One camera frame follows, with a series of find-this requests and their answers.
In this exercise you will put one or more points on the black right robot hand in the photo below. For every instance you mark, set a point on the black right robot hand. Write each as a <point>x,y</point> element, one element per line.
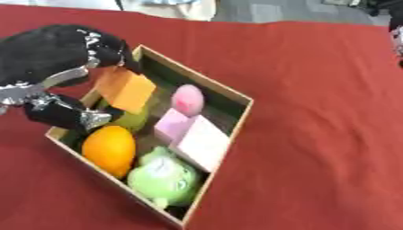
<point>397,36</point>

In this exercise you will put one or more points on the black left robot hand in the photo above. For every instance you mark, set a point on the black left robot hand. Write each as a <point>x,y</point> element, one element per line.
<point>47,57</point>

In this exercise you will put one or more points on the orange rectangular block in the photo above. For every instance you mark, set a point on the orange rectangular block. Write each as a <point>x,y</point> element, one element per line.
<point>126,90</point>

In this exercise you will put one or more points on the tan cardboard box green inside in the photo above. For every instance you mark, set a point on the tan cardboard box green inside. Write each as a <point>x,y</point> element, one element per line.
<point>220,90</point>

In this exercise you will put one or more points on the yellow-green toy fruit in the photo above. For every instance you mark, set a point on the yellow-green toy fruit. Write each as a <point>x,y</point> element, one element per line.
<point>131,119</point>

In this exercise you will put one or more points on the orange toy fruit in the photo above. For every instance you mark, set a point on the orange toy fruit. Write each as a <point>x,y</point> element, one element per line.
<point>109,149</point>

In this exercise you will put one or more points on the white cloth item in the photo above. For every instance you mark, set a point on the white cloth item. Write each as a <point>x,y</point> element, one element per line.
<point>178,9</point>

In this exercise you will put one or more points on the pink toy egg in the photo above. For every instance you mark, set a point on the pink toy egg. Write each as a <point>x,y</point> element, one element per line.
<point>187,100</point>

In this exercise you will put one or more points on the green soft toy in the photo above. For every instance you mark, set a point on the green soft toy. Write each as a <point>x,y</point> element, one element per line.
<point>164,178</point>

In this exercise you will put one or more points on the pink rectangular block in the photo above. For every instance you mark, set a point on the pink rectangular block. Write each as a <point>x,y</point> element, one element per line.
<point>197,137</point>

